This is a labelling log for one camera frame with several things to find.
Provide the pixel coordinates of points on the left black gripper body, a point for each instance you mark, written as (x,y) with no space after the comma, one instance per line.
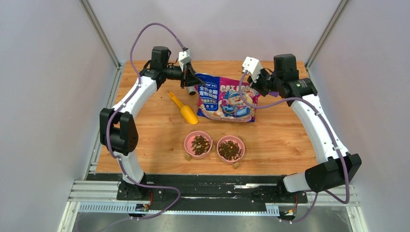
(181,76)

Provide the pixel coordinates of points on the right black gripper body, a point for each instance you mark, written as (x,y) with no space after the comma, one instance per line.
(266,82)

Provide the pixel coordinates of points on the yellow plastic scoop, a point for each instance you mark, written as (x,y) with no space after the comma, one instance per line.
(186,111)

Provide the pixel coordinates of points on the pink blue pet food bag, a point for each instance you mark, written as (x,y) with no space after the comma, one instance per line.
(224,99)

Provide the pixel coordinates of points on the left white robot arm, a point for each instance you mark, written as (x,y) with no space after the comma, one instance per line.
(118,132)

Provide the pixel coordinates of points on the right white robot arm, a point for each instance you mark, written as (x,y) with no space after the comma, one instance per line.
(336,166)

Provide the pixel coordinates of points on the left pink pet bowl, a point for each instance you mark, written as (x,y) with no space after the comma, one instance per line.
(187,145)

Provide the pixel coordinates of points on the pink pet bowl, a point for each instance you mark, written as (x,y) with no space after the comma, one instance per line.
(235,164)
(187,145)

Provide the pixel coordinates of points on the right pink pet bowl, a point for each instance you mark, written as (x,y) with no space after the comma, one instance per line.
(235,164)

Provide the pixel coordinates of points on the grey metal cylinder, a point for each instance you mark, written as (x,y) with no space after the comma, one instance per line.
(192,90)

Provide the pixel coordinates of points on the purple box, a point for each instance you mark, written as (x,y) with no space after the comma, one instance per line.
(274,94)

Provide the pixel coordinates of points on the brown kibble in left bowl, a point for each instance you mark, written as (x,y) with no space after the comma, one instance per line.
(200,145)

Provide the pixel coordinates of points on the brown kibble in bowl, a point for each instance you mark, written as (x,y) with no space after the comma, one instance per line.
(200,145)
(230,150)

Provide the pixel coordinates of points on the brown kibble in right bowl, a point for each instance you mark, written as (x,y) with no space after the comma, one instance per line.
(230,150)

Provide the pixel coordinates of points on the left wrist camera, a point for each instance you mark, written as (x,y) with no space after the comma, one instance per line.
(184,58)

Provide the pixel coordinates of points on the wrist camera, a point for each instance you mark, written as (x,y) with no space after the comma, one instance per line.
(252,66)
(184,58)

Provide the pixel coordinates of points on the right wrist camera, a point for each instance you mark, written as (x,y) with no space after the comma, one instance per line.
(252,66)

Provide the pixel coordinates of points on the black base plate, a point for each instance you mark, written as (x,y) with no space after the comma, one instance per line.
(203,192)

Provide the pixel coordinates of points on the aluminium rail frame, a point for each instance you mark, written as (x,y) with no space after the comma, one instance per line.
(93,197)

